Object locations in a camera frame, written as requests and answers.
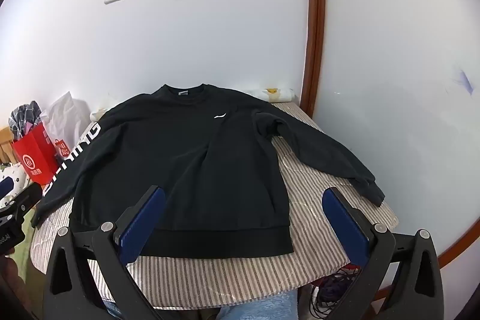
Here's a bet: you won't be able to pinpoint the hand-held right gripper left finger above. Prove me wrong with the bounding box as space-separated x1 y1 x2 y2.
42 185 167 320

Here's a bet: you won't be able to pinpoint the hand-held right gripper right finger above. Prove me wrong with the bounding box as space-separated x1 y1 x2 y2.
322 186 447 320

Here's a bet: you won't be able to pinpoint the black sweatshirt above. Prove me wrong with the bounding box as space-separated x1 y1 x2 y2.
31 82 386 257

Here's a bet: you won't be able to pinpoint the white floral pillow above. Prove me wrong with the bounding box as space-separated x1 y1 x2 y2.
0 162 27 208

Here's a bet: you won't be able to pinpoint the green blanket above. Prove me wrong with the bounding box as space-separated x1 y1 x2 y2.
5 209 40 291

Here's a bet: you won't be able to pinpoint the wooden headboard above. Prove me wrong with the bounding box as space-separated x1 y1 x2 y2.
0 125 17 165

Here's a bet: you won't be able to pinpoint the red paper shopping bag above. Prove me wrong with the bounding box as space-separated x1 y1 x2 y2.
10 123 62 186

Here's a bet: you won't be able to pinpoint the small red white bag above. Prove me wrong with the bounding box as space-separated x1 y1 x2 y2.
54 138 71 162

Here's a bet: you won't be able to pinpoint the dark plaid cloth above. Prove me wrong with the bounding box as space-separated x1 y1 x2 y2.
8 100 44 141

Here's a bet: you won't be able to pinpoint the white plastic bag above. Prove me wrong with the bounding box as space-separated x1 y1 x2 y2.
39 91 92 152

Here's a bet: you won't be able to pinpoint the striped quilted mat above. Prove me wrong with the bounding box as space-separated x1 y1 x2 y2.
30 100 399 307

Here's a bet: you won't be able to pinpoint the person's blue jeans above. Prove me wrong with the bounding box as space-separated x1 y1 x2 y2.
101 290 301 320

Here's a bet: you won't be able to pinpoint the rolled white printed cloth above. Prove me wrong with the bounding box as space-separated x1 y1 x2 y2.
90 85 297 121

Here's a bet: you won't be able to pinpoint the tangled dark cables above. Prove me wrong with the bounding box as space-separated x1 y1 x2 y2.
309 265 376 320

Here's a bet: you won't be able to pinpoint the brown wooden door frame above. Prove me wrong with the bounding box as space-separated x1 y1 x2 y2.
298 0 480 306

